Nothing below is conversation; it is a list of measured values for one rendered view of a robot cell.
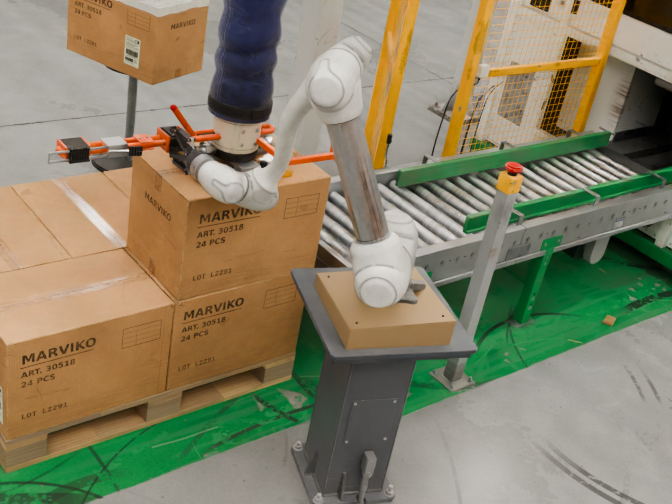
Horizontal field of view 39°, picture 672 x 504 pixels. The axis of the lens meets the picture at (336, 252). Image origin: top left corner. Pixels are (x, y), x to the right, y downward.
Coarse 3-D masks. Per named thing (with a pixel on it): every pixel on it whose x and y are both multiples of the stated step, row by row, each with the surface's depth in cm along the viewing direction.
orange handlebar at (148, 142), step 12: (204, 132) 329; (264, 132) 339; (96, 144) 305; (132, 144) 309; (144, 144) 312; (156, 144) 314; (264, 144) 328; (300, 156) 324; (312, 156) 326; (324, 156) 329
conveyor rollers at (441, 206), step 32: (544, 160) 509; (576, 160) 515; (608, 160) 521; (384, 192) 438; (416, 192) 447; (448, 192) 447; (480, 192) 454; (544, 192) 468; (416, 224) 413; (448, 224) 421
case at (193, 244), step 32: (160, 160) 334; (224, 160) 344; (256, 160) 348; (160, 192) 327; (192, 192) 318; (288, 192) 338; (320, 192) 348; (128, 224) 352; (160, 224) 331; (192, 224) 318; (224, 224) 327; (256, 224) 337; (288, 224) 346; (320, 224) 357; (160, 256) 336; (192, 256) 326; (224, 256) 335; (256, 256) 345; (288, 256) 355; (192, 288) 333; (224, 288) 343
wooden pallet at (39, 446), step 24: (288, 360) 386; (192, 384) 358; (216, 384) 379; (240, 384) 382; (264, 384) 385; (120, 408) 340; (144, 408) 351; (168, 408) 356; (192, 408) 365; (0, 432) 318; (48, 432) 325; (72, 432) 342; (96, 432) 344; (120, 432) 347; (0, 456) 324; (24, 456) 323; (48, 456) 330
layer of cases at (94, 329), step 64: (0, 192) 376; (64, 192) 385; (128, 192) 394; (0, 256) 337; (64, 256) 344; (128, 256) 352; (0, 320) 306; (64, 320) 312; (128, 320) 322; (192, 320) 341; (256, 320) 362; (0, 384) 308; (64, 384) 319; (128, 384) 337
